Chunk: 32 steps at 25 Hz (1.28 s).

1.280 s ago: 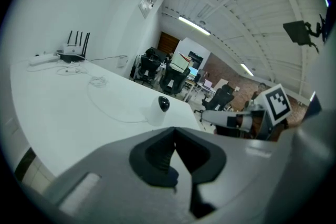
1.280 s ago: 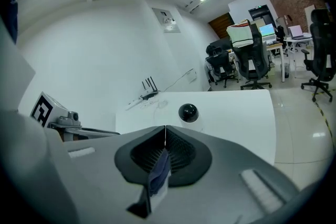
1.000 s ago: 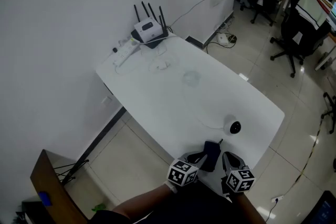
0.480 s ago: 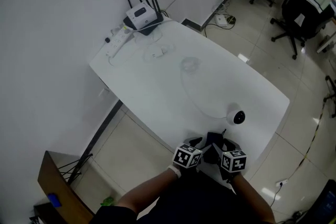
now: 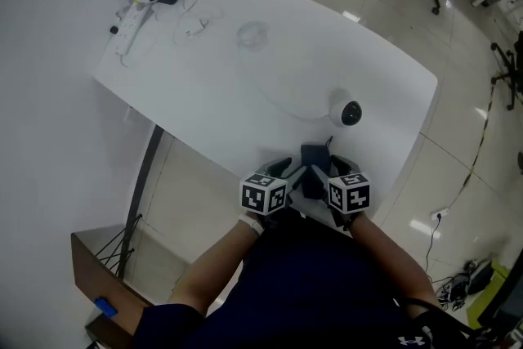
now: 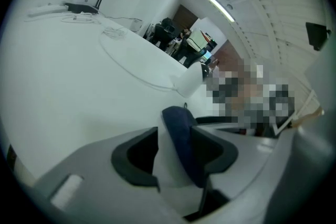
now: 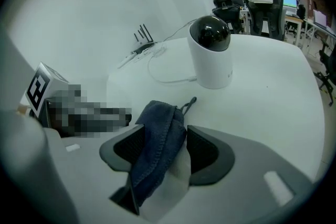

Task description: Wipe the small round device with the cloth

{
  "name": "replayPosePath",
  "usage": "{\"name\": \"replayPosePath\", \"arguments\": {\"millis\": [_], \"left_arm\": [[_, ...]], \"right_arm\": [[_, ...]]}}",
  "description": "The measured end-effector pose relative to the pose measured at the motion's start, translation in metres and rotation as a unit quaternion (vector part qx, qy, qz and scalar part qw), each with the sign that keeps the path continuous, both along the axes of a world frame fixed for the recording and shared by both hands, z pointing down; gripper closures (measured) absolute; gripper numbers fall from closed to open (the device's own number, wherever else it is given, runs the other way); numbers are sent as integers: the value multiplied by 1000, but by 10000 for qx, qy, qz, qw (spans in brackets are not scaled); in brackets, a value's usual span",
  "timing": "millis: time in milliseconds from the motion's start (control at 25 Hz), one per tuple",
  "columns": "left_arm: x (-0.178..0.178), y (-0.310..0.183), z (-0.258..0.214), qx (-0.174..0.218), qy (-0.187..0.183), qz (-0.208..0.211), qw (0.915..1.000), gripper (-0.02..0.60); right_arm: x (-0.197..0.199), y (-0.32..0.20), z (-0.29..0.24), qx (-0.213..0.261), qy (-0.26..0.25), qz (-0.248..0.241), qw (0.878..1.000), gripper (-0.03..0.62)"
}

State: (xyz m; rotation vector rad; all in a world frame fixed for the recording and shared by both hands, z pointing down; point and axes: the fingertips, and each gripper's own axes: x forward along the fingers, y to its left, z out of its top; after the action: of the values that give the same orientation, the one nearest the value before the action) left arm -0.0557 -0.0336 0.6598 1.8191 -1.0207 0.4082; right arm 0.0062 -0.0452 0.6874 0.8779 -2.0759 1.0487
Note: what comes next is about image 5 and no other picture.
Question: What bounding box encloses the yellow-black floor tape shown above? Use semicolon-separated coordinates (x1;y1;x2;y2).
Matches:
449;83;496;209

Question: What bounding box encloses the white charger with cable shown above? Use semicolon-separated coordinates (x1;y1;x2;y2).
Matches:
173;0;225;47

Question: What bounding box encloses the heap of grey equipment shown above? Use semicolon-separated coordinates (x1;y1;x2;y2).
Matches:
435;259;495;311

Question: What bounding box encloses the blue flat box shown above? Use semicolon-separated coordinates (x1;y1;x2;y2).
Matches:
93;297;118;319

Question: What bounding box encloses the coiled white cable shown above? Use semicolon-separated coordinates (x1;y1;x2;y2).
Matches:
235;20;337;122

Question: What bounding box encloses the person's left forearm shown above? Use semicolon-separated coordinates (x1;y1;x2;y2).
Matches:
167;216;262;320

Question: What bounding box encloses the small black round device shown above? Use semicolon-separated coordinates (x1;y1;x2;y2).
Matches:
329;88;364;128

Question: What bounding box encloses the white power strip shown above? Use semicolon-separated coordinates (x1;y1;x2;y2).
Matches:
109;0;154;56

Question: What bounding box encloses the white wristband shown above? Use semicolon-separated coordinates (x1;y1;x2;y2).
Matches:
238;214;266;236

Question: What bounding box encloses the white standing desk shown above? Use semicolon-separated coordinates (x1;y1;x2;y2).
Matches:
92;0;439;232

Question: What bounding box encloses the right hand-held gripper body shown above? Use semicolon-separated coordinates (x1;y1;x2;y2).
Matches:
324;172;371;232

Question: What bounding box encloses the black floor cable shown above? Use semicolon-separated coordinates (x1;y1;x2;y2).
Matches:
424;216;445;279

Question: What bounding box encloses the green panel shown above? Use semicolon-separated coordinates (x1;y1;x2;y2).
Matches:
465;263;512;334

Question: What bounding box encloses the person's right forearm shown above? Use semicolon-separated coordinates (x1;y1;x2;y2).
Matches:
349;214;440;311

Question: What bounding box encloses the brown wooden table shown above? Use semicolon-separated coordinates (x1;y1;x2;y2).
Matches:
70;214;155;349

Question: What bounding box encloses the black screen on stand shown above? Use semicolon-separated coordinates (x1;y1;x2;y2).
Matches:
477;265;523;340

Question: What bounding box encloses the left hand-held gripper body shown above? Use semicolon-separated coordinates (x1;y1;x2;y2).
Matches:
239;165;293;224

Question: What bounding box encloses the person's dark blue shirt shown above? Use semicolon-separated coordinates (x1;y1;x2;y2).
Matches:
132;212;471;349

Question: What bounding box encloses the dark blue pouch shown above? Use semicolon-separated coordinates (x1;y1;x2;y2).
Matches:
300;136;333;200

